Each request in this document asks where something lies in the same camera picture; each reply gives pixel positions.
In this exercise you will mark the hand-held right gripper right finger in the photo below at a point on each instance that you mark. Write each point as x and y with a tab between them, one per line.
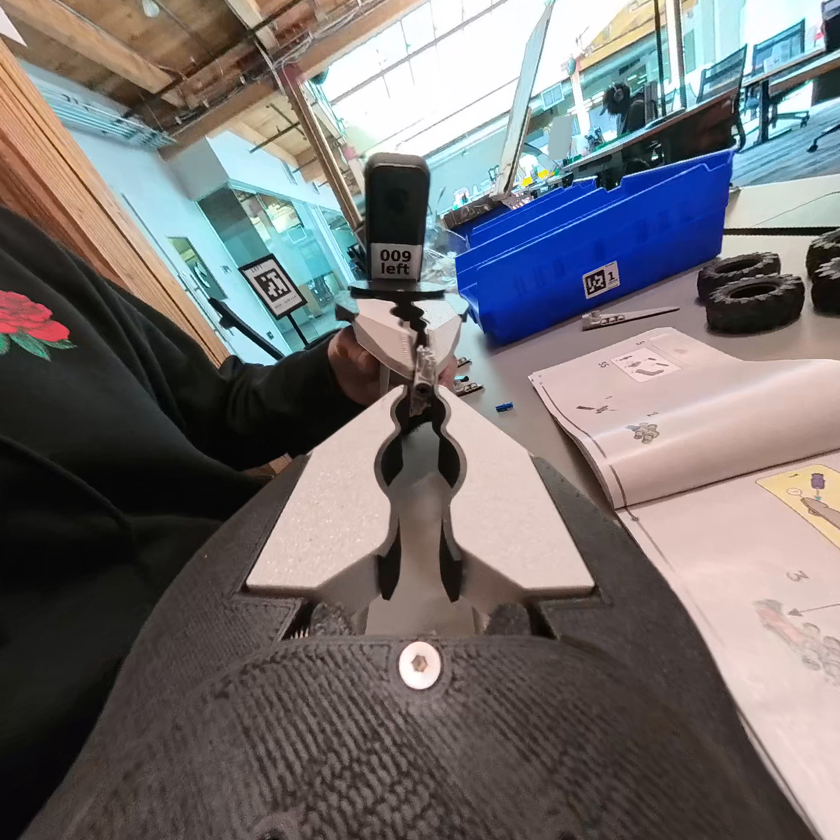
518	525

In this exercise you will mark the black mesh office chair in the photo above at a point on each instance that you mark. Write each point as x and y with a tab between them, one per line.
781	59
722	85

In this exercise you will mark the grey desk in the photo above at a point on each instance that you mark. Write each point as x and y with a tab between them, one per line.
518	367

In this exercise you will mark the grey toy beam piece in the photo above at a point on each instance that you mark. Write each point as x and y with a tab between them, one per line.
425	367

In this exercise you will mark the person's left forearm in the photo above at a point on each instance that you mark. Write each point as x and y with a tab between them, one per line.
282	407

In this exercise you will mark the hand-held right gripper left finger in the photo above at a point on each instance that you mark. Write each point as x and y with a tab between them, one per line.
328	525

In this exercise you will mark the person's left hand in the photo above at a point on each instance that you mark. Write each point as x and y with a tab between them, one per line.
354	367

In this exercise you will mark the white tilted board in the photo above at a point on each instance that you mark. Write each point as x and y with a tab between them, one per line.
522	111

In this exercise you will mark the grey wedge toy panel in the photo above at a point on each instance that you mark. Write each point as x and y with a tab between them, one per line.
630	317

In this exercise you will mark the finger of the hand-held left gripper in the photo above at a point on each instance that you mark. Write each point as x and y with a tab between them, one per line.
446	334
387	341

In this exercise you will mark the tag sign on black stand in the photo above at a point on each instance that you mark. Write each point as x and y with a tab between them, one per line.
274	282

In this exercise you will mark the person's black sweater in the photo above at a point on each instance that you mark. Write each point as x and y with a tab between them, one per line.
79	459

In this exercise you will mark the white instruction booklet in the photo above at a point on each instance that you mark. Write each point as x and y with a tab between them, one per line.
709	426

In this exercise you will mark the blue tagged storage bin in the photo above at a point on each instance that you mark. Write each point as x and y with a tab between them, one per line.
558	289

